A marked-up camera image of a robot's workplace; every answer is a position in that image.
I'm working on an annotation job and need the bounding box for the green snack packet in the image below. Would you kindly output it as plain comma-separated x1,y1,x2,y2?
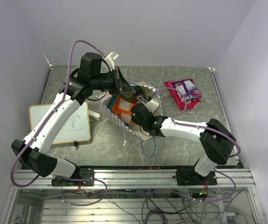
123,85,143,103

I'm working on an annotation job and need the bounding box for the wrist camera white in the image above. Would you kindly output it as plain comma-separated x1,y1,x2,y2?
144,98,160,113
105,51,119,70

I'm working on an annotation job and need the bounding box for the blue checkered paper bag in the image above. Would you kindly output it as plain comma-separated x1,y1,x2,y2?
99,81,164,159

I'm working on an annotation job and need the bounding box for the white marker eraser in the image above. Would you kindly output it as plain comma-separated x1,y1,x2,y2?
88,110,101,121

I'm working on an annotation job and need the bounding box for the small whiteboard yellow frame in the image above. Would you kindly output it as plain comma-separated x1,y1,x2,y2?
29,102,91,149

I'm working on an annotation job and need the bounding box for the red chips packet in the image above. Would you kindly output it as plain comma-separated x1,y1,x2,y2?
164,78,202,111

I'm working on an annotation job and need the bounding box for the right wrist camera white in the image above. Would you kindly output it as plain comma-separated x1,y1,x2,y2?
144,98,160,113

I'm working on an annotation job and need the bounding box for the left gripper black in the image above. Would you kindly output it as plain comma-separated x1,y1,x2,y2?
92,66,137,96

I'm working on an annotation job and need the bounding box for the purple snack packet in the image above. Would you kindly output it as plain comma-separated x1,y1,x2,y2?
171,79,202,103

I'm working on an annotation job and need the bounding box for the orange snack packet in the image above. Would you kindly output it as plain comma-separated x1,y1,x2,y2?
110,96,135,125

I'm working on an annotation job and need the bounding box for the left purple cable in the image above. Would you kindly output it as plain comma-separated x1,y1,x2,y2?
10,39,109,206

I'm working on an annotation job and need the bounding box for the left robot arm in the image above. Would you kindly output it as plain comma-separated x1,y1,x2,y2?
11,51,135,185

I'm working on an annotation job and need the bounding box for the aluminium rail frame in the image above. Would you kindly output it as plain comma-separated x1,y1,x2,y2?
0,168,267,224

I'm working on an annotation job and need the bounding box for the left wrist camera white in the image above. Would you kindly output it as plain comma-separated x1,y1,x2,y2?
105,51,119,70

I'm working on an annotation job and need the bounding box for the colourful candy packet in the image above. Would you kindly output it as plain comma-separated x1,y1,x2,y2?
132,91,149,105

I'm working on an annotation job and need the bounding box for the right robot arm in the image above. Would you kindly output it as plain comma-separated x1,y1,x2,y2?
131,104,236,186

